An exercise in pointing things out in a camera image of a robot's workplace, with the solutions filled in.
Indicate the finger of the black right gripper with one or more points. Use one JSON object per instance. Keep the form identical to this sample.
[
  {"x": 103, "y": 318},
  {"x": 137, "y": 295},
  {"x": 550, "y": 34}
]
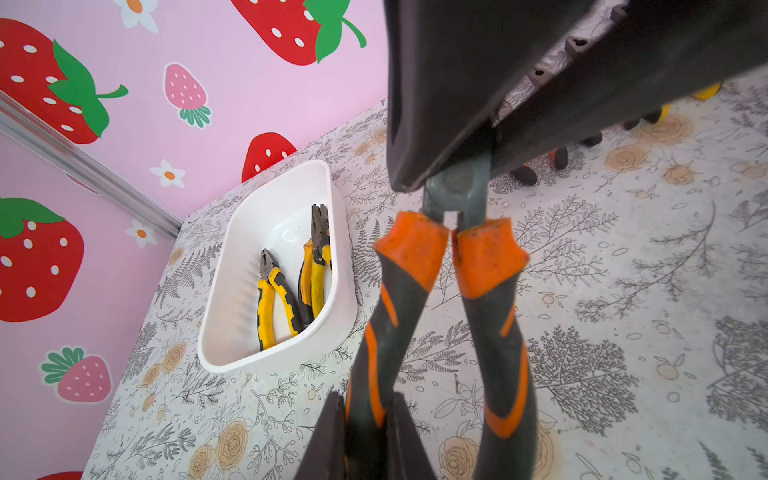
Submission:
[
  {"x": 661, "y": 51},
  {"x": 451, "y": 64}
]

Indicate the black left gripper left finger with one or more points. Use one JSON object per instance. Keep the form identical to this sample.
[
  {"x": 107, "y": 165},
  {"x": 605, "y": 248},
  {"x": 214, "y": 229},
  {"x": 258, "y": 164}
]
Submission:
[{"x": 325, "y": 454}]

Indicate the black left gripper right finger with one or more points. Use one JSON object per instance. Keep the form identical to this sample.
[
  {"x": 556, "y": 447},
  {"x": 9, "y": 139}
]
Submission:
[{"x": 406, "y": 456}]

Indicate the white plastic storage box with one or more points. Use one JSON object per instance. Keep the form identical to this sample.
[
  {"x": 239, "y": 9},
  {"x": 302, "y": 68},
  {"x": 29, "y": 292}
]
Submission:
[{"x": 276, "y": 216}]

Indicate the dark orange striped pliers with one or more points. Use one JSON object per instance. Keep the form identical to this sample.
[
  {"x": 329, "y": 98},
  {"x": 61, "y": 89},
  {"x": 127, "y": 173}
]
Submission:
[{"x": 488, "y": 263}]

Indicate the yellow black handled pliers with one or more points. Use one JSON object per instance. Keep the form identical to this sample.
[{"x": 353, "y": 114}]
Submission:
[{"x": 653, "y": 117}]

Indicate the orange handled pliers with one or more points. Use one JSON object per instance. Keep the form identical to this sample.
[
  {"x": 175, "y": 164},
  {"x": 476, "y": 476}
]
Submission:
[{"x": 707, "y": 93}]

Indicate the orange black pliers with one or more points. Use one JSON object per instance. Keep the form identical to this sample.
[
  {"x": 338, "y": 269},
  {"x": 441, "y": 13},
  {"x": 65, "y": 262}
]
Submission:
[{"x": 560, "y": 158}]

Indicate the yellow black combination pliers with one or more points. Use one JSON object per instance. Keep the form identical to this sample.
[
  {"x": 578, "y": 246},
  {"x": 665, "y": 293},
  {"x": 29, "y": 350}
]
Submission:
[{"x": 272, "y": 288}]

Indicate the aluminium rail frame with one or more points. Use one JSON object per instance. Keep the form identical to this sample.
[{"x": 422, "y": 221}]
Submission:
[{"x": 25, "y": 128}]

